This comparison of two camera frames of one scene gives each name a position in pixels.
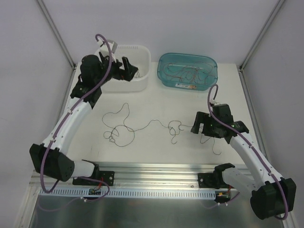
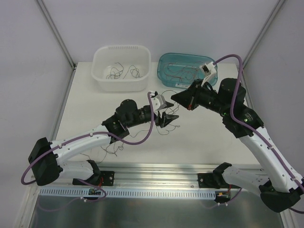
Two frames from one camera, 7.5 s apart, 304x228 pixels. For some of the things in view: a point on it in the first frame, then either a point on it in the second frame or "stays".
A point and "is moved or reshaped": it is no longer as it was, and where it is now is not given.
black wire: [120, 134] is moved or reshaped
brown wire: [195, 73] stays
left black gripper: [118, 69] -> [160, 115]
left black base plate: [108, 176] stays
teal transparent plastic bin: [189, 71] stays
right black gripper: [205, 124] -> [193, 98]
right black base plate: [214, 180] stays
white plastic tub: [139, 56] stays
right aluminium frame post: [280, 3] stays
